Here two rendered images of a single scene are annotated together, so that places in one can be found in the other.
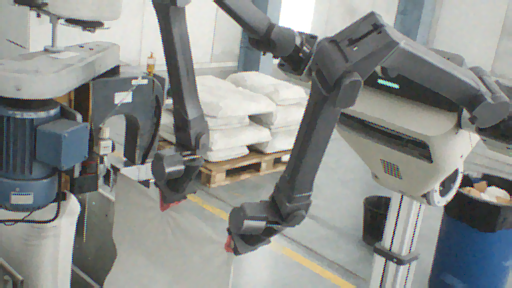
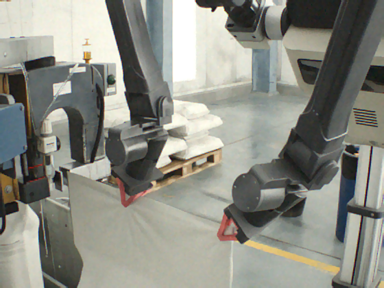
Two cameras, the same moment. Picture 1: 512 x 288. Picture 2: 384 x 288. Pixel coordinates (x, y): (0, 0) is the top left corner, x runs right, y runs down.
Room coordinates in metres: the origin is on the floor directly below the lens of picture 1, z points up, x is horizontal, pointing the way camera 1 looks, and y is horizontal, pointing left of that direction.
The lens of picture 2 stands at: (0.65, 0.14, 1.43)
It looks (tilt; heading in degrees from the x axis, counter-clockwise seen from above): 15 degrees down; 356
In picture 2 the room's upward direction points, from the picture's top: straight up
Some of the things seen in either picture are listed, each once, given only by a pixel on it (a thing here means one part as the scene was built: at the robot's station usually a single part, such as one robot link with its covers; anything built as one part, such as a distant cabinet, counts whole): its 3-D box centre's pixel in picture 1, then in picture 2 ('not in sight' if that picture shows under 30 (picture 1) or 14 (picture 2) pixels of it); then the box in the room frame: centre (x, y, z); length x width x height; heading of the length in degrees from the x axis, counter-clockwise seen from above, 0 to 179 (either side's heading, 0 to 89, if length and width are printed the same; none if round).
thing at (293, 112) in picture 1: (279, 109); (189, 123); (5.12, -0.14, 0.44); 0.68 x 0.44 x 0.15; 137
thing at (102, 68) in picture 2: (162, 89); (101, 79); (1.91, 0.31, 1.29); 0.08 x 0.05 x 0.09; 47
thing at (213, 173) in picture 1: (230, 149); (155, 161); (5.02, 0.21, 0.07); 1.20 x 0.82 x 0.14; 139
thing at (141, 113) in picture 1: (99, 105); (39, 108); (1.87, 0.49, 1.21); 0.30 x 0.25 x 0.30; 47
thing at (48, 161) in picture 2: (101, 164); (48, 165); (1.67, 0.42, 1.11); 0.03 x 0.03 x 0.06
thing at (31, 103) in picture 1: (25, 96); not in sight; (1.42, 0.54, 1.35); 0.12 x 0.12 x 0.04
